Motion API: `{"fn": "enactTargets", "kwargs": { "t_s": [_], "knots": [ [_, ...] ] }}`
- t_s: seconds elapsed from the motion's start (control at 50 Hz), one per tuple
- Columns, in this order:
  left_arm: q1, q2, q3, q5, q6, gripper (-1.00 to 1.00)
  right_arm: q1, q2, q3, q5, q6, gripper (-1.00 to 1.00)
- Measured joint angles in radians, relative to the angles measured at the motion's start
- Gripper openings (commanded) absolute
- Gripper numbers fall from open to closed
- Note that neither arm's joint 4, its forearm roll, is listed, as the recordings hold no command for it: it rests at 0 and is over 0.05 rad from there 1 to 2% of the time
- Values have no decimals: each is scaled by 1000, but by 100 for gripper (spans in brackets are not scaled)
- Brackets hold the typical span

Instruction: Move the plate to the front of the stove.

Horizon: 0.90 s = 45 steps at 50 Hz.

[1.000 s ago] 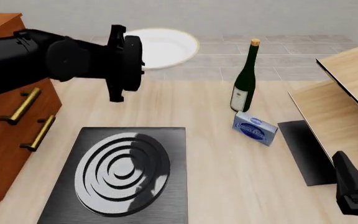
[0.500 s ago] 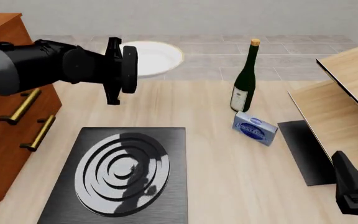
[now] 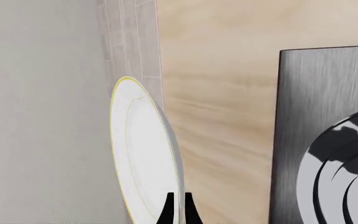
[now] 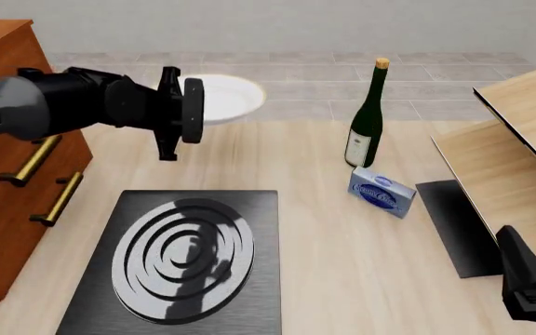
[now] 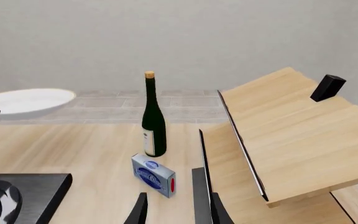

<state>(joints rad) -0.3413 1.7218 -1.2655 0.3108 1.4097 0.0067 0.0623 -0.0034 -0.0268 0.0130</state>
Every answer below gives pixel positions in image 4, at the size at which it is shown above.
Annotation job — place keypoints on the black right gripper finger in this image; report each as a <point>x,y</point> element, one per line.
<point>521,261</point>

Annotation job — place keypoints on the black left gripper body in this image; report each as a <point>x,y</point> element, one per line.
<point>168,115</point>

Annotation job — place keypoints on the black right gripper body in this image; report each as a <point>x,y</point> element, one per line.
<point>528,303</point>

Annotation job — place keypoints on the silver-grey and black left robot arm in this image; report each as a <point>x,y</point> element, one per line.
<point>63,101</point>

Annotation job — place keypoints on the white round plate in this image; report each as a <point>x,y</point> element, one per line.
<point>231,97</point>

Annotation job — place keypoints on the flat black stove plate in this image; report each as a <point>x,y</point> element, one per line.
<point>179,265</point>

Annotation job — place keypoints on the pale wood cabinet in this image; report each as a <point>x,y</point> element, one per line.
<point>514,157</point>

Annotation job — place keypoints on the blue printed box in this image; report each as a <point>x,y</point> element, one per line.
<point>382,192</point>

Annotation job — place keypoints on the dark green wine bottle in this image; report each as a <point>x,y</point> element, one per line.
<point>365,132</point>

